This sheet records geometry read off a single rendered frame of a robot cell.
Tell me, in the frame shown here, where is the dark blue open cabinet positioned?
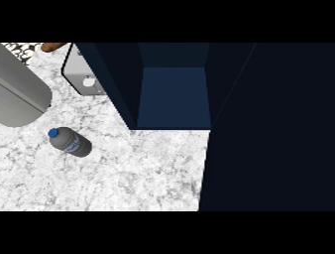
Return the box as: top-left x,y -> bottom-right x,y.
75,42 -> 258,131

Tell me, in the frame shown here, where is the grey water bottle blue cap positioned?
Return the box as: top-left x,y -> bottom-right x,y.
47,126 -> 92,158

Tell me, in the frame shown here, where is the dark blue cabinet door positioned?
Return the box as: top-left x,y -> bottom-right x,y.
197,42 -> 335,212

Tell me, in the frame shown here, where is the pale grey boxy appliance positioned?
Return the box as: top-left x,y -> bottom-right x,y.
60,43 -> 109,97

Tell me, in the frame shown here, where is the brown wooden object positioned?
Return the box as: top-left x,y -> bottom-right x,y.
39,42 -> 72,54

